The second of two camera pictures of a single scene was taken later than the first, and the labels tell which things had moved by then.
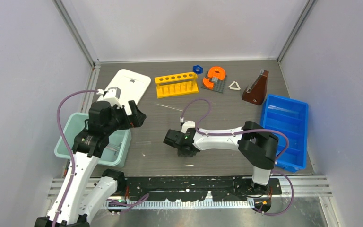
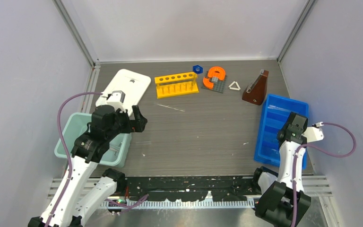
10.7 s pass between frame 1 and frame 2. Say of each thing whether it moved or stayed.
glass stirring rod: stayed
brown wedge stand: stayed
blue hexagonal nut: stayed
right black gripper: moved
